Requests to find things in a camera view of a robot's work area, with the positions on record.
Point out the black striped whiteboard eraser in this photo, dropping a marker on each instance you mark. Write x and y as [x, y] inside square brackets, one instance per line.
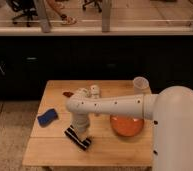
[82, 144]

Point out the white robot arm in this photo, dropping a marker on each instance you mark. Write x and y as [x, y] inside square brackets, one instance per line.
[170, 111]

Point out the white rectangular block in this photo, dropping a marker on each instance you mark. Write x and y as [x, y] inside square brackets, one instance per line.
[95, 91]

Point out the small red-brown object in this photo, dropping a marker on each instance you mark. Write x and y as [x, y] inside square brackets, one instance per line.
[68, 94]

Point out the clear plastic cup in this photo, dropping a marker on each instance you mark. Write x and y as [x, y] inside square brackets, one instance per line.
[140, 85]

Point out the orange plate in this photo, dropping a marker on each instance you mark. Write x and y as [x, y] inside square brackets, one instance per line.
[126, 126]

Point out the blue sponge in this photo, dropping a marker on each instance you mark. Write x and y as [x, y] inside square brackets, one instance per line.
[47, 117]

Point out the person's foot with sandal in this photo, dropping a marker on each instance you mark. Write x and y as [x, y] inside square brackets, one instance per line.
[67, 20]

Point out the black office chair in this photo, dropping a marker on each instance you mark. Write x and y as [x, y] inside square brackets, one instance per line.
[26, 7]

